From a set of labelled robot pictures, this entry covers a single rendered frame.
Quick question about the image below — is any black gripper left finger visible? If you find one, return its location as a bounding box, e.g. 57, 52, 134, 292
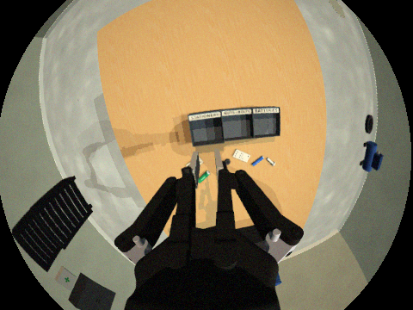
114, 151, 200, 271

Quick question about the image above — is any blue aaa battery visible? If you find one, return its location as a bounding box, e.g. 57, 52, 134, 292
252, 156, 264, 166

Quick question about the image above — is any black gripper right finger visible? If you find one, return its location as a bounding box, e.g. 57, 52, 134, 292
213, 149, 304, 271

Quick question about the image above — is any green aa battery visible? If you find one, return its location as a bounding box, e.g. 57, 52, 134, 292
199, 170, 211, 183

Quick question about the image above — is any grey three-compartment labelled bin rack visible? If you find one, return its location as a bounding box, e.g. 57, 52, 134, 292
188, 107, 280, 147

